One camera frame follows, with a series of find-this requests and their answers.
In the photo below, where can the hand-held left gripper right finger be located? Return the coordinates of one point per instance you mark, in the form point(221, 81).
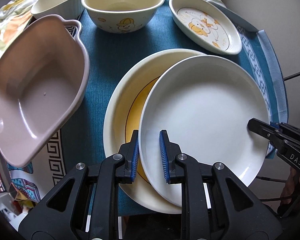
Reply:
point(163, 155)

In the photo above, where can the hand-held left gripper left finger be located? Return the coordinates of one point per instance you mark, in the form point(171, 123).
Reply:
point(135, 156)

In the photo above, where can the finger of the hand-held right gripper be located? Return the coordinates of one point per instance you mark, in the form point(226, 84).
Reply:
point(261, 128)
point(293, 133)

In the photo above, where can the cream plate with yellow centre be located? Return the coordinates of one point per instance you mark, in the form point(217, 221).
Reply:
point(120, 110)

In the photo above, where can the plain white round plate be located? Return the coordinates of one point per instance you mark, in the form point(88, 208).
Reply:
point(207, 105)

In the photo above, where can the oval duck print plate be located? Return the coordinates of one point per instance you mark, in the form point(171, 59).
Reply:
point(205, 27)

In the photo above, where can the taupe heart-shaped bowl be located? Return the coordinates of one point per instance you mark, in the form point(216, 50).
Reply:
point(40, 87)

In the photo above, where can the cream duck print bowl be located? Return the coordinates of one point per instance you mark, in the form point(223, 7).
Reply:
point(120, 2)

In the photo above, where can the white ribbed bowl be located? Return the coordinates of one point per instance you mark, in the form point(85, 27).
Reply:
point(60, 2)

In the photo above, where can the person's right hand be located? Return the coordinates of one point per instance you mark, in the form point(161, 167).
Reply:
point(291, 185)

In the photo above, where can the teal patterned table cloth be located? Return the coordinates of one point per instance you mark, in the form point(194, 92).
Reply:
point(110, 62)

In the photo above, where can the floral quilted blanket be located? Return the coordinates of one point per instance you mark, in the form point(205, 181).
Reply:
point(12, 25)

